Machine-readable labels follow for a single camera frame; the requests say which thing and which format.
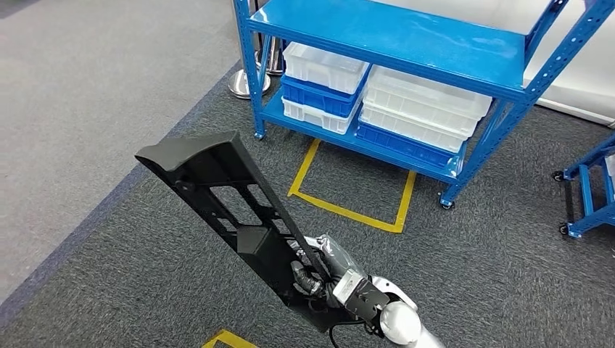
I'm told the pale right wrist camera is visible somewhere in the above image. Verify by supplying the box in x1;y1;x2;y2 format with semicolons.
331;270;392;331

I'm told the black plastic bracket part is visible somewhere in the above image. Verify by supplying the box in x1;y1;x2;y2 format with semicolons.
133;130;360;334

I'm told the small blue plastic bin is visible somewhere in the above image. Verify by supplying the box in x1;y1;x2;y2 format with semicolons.
279;73;366;120

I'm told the blue wheeled cart frame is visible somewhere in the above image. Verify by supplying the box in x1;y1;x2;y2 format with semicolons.
550;131;615;240

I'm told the white car with red stripe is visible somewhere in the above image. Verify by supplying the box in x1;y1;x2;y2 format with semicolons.
370;0;615;130

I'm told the large white plastic bin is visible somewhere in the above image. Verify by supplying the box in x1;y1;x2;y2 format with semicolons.
358;102;475;155
361;64;495;140

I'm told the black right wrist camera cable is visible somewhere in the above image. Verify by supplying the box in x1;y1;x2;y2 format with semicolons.
327;318;373;348

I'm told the chrome stanchion post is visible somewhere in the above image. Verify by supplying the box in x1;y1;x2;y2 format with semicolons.
227;48;273;102
254;0;286;78

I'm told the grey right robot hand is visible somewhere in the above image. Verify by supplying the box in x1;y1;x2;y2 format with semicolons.
289;233;369;309

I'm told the blue metal shelf rack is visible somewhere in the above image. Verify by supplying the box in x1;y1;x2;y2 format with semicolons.
231;0;615;211

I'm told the small white plastic bin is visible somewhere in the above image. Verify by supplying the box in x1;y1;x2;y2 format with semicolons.
281;41;371;96
281;96;362;136

